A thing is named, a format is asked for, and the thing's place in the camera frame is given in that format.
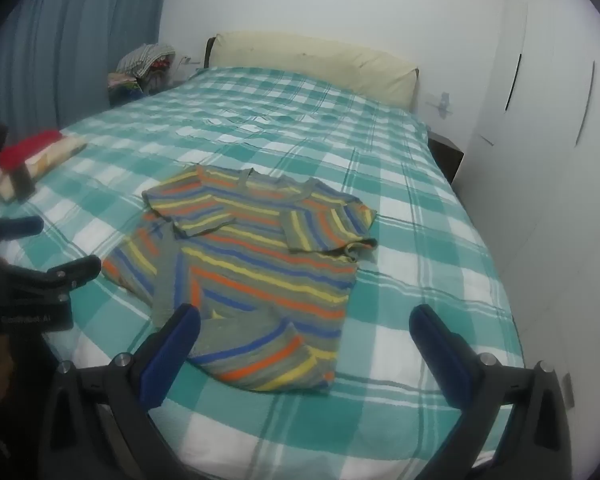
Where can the striped multicolour t-shirt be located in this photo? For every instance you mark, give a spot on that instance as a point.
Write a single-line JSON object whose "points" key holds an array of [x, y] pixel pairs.
{"points": [[260, 270]]}

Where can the red folded cloth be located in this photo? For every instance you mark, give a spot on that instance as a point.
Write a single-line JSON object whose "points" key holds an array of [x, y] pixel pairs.
{"points": [[30, 147]]}

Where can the pile of mixed clothes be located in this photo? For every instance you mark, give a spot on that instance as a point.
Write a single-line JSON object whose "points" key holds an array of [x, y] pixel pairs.
{"points": [[140, 62]]}

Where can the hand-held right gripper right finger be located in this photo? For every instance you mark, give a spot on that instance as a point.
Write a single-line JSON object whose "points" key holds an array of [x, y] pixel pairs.
{"points": [[442, 355]]}

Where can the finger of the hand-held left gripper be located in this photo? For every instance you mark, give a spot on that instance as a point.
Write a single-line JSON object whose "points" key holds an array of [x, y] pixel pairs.
{"points": [[22, 226], [75, 269]]}

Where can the dark wooden nightstand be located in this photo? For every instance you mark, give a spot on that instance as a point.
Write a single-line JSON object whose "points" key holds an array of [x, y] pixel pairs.
{"points": [[447, 157]]}

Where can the white wardrobe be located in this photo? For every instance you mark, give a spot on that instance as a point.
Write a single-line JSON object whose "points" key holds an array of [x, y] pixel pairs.
{"points": [[545, 135]]}

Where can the blue curtain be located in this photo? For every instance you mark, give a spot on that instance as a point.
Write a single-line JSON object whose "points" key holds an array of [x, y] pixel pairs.
{"points": [[55, 50]]}

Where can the red and cream folded cloths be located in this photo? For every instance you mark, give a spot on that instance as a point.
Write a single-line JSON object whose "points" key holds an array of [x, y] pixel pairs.
{"points": [[55, 155]]}

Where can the long cream pillow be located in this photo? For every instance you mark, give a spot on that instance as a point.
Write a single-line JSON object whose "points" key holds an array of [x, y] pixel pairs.
{"points": [[305, 57]]}

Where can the white wall socket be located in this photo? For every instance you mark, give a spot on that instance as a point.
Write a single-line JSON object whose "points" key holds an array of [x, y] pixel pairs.
{"points": [[189, 61]]}

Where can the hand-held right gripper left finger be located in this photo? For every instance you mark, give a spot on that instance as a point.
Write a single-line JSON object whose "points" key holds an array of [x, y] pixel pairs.
{"points": [[172, 355]]}

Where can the person's dark clothing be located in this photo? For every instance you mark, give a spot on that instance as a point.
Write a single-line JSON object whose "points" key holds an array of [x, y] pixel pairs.
{"points": [[10, 435]]}

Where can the bed with green checked blanket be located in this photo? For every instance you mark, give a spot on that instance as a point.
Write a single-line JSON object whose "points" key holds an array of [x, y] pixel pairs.
{"points": [[405, 240]]}

